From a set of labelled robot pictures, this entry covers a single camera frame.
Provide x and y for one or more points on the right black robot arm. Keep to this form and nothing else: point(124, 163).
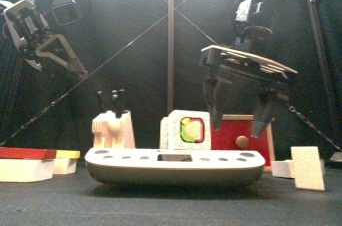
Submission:
point(260, 13)

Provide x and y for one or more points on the toy sushi roll piece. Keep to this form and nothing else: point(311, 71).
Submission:
point(188, 130)

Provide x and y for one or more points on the red wooden box with knob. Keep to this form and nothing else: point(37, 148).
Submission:
point(231, 133)

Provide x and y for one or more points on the small white wooden block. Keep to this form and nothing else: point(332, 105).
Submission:
point(281, 169)

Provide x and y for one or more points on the white wooden board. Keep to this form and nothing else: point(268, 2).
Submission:
point(307, 168)

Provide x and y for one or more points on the white tray base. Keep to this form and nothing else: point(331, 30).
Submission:
point(173, 168)

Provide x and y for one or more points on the white block with yellow top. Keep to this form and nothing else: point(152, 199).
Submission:
point(66, 161)

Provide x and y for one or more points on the white block with red top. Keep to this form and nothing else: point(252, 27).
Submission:
point(24, 165)

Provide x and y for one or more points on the left wrist camera black housing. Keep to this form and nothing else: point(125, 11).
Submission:
point(66, 10)

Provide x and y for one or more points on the dark metal frame post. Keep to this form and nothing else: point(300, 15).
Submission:
point(322, 63)

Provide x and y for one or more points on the vertical metal frame pole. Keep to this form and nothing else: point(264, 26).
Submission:
point(169, 53)

